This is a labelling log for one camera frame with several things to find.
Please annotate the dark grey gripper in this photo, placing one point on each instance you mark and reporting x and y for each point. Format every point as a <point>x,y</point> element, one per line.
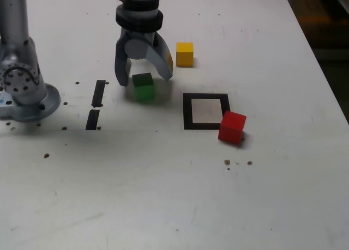
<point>139,35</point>

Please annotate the green cube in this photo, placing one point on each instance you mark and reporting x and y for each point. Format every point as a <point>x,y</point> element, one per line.
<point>144,93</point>

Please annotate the yellow cube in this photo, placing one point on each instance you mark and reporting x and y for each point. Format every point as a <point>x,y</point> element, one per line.
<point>185,56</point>

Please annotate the red cube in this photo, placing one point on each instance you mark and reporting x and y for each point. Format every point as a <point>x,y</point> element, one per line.
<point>230,128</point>

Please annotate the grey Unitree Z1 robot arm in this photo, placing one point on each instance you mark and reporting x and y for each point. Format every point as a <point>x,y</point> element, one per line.
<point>16,29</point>

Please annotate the black tape square outline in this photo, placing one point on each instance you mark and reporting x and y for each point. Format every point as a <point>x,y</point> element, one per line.
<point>187,111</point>

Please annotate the black tape strip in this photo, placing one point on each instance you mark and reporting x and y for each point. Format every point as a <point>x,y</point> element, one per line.
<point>98,93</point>

